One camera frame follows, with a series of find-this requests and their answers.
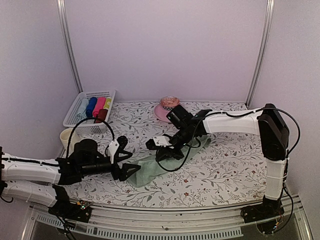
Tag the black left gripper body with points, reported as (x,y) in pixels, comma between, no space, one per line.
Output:
(93,168)

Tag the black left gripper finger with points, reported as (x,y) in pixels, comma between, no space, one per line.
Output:
(122,155)
(127,170)

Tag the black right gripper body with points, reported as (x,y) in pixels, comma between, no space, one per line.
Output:
(185,137)

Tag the green panda towel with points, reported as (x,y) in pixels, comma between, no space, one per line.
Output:
(150,168)

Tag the dark red towel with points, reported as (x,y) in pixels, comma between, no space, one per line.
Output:
(101,115)

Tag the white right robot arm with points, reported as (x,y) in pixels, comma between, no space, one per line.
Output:
(266,122)

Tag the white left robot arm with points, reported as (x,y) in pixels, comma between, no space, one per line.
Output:
(43,181)

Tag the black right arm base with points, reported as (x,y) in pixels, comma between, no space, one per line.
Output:
(268,209)

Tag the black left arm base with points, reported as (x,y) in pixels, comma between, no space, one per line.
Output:
(78,211)

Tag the white cup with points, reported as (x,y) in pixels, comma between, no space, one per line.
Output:
(64,138)

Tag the patterned small bowl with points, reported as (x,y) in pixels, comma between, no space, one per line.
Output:
(169,102)

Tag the pink plate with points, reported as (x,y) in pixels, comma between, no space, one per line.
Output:
(161,113)

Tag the white plastic basket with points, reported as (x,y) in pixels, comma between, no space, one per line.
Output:
(88,127)

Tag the light blue rolled towel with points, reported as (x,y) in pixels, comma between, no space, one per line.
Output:
(81,112)

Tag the dark blue rolled towel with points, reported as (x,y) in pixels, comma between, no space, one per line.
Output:
(90,107)

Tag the yellow green rolled towel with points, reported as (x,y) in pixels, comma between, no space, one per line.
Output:
(107,103)

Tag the pink rolled towel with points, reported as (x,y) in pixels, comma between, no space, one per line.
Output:
(99,105)

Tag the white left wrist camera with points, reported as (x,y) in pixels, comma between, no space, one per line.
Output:
(119,144)

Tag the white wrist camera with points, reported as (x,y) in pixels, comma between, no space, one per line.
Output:
(158,142)
(119,144)

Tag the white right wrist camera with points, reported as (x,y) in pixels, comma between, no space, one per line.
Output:
(158,142)

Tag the aluminium front rail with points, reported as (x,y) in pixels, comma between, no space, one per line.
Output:
(111,222)

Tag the right aluminium frame post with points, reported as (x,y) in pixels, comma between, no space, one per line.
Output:
(270,4)

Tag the aluminium frame post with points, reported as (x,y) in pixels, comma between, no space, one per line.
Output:
(270,4)
(62,14)

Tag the left aluminium frame post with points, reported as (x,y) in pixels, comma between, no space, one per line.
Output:
(62,14)

